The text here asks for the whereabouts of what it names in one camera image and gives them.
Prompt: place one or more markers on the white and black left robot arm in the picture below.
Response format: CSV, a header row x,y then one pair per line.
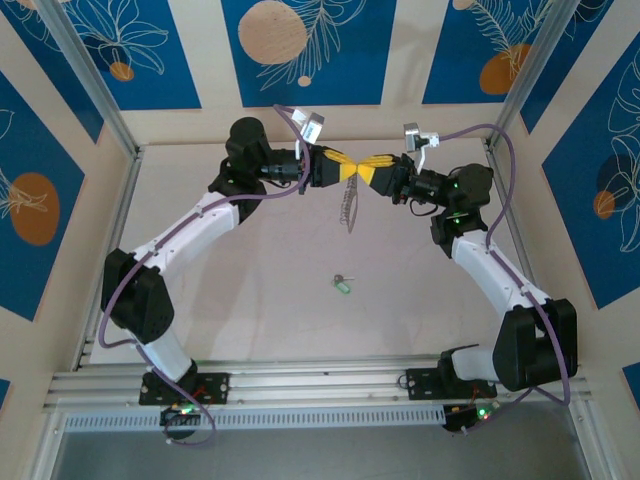
x,y
175,235

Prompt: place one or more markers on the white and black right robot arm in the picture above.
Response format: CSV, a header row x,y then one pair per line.
x,y
480,275

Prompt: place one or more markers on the black electronics box green light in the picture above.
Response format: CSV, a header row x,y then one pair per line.
x,y
457,420
175,417

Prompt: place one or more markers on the aluminium side rail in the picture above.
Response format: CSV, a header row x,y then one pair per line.
x,y
121,215
518,240

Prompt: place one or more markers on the aluminium corner post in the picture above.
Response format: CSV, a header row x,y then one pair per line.
x,y
530,75
91,75

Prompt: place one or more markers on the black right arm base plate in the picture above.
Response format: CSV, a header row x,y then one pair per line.
x,y
420,382

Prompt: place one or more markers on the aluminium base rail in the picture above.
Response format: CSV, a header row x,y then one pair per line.
x,y
325,382

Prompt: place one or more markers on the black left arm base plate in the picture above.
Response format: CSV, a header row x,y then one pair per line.
x,y
220,387

